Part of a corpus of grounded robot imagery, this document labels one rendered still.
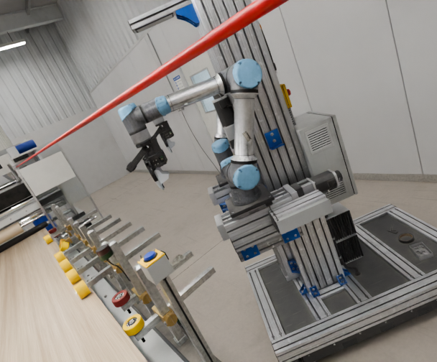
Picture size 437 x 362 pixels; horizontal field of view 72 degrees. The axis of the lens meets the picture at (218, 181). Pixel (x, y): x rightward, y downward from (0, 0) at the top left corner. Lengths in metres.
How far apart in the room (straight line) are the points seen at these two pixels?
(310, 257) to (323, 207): 0.55
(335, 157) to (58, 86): 9.59
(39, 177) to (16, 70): 6.98
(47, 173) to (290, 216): 3.06
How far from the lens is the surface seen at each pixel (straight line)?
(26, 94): 10.51
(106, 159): 10.54
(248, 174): 1.27
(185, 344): 1.44
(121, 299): 1.56
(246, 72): 1.25
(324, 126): 1.65
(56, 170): 3.92
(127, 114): 1.22
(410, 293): 1.98
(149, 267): 0.94
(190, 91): 1.36
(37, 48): 10.85
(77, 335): 1.56
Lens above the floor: 1.62
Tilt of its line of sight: 17 degrees down
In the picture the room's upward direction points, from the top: 24 degrees counter-clockwise
